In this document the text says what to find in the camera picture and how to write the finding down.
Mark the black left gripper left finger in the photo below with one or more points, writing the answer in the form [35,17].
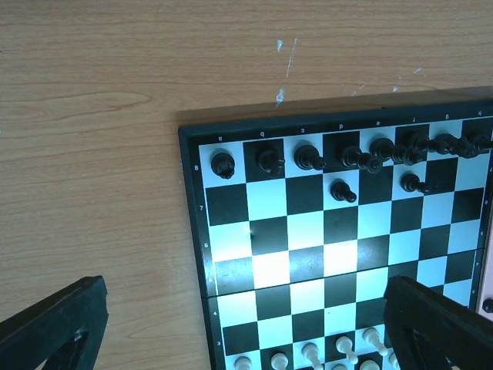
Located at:
[63,331]

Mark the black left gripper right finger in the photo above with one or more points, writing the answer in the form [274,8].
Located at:
[430,331]

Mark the black queen chess piece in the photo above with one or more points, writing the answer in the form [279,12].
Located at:
[352,157]

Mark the black bishop chess piece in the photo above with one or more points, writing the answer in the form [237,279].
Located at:
[307,157]
[422,143]

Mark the black king chess piece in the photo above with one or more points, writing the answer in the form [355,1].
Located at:
[385,149]

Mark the black knight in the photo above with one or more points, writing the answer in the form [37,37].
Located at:
[459,146]

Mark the black rook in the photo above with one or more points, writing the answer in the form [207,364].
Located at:
[223,165]
[480,142]

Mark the black pawn on board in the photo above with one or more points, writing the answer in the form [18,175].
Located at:
[341,191]
[410,183]

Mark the black knight chess piece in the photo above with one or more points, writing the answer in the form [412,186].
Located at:
[270,162]

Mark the pink plastic tray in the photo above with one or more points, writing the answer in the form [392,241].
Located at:
[485,284]

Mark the white pawn row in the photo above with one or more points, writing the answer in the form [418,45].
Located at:
[329,356]

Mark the black white chessboard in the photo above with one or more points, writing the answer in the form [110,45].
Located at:
[280,261]

